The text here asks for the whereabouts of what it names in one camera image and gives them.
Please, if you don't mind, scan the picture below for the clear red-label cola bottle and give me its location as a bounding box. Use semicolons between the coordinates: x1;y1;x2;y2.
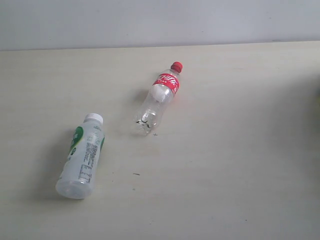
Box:
133;61;183;136

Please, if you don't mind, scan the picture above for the white green-label bottle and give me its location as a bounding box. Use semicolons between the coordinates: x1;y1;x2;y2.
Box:
55;113;105;200

